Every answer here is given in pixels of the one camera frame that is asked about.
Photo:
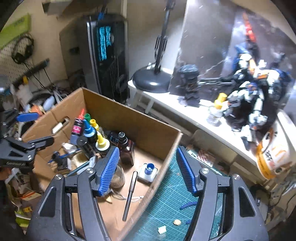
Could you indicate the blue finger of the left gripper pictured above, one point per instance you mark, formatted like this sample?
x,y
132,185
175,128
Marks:
x,y
26,117

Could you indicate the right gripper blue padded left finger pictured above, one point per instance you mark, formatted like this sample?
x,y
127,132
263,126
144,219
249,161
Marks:
x,y
105,169

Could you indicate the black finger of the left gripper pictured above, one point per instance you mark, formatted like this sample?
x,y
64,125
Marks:
x,y
42,143

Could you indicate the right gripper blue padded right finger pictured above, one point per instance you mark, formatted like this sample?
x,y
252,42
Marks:
x,y
189,169

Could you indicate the black pen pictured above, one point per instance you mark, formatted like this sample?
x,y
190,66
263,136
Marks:
x,y
130,193

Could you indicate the blue capped square bottle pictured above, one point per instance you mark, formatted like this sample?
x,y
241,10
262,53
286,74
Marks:
x,y
147,173

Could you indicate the amber square glass bottle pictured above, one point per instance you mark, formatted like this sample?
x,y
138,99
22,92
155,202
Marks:
x,y
126,148

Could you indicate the yellow nozzle black bottle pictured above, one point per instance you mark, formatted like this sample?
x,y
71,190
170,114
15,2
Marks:
x,y
102,144

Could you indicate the black blue lying can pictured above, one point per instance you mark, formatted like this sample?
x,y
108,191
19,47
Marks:
x,y
112,136

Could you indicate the blue nozzle black bottle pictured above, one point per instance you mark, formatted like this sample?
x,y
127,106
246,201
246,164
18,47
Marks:
x,y
89,132

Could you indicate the red nozzle pink bottle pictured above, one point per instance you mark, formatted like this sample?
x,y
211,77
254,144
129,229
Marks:
x,y
77,128

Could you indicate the yellow cap clear bottle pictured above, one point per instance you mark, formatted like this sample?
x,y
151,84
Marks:
x,y
97,127

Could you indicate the brown cardboard box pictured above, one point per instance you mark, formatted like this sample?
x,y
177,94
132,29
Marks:
x,y
69,209

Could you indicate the dark green pen tool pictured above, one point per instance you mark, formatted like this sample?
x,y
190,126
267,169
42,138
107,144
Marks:
x,y
78,169

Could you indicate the green cap bottle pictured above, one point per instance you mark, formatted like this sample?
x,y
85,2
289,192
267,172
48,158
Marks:
x,y
87,117

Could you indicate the green cutting mat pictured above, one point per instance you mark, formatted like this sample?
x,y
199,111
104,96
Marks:
x,y
163,219

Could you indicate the white shelf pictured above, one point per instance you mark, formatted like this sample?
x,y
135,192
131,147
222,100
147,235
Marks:
x,y
191,84

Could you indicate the yellow capped glass bottle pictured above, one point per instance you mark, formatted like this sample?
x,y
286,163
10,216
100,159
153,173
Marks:
x,y
215,112

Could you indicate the black headphones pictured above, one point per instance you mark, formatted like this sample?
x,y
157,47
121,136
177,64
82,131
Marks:
x,y
23,49

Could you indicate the black desk lamp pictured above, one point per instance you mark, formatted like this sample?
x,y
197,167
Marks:
x,y
154,79

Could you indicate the dark robot model figure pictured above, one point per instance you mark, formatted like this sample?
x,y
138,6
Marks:
x,y
258,89

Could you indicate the corgi print paper bucket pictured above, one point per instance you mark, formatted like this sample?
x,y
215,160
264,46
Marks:
x,y
273,153

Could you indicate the black computer tower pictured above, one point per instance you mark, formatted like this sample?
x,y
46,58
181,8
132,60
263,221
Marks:
x,y
102,40

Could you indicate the blue handled pliers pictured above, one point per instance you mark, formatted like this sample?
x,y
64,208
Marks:
x,y
187,206

